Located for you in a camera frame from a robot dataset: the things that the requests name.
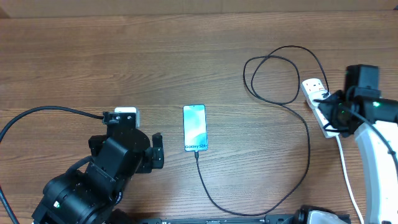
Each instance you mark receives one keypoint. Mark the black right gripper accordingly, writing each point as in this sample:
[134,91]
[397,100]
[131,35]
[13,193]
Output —
[325,106]

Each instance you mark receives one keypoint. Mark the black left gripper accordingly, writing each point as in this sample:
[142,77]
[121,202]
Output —
[157,160]

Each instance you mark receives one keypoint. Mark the blue Galaxy smartphone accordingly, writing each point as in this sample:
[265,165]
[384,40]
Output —
[194,128]

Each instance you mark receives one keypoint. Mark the white power strip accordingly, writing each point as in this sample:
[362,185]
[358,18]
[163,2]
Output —
[311,85]

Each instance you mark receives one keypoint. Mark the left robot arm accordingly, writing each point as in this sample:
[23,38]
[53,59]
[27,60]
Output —
[91,188]

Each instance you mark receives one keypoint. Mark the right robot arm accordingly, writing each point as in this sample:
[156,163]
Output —
[360,110]

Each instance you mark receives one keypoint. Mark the white USB charger plug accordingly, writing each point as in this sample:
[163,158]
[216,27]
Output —
[316,95]

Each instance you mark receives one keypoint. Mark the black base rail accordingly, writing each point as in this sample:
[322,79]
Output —
[306,214]

